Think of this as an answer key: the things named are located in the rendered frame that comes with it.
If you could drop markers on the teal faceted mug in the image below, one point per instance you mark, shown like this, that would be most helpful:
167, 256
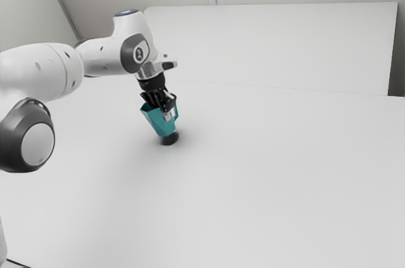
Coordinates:
161, 122

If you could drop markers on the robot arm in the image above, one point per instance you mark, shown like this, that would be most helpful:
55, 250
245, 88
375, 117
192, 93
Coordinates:
47, 65

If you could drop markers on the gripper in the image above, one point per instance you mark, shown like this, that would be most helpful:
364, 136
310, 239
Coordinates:
154, 86

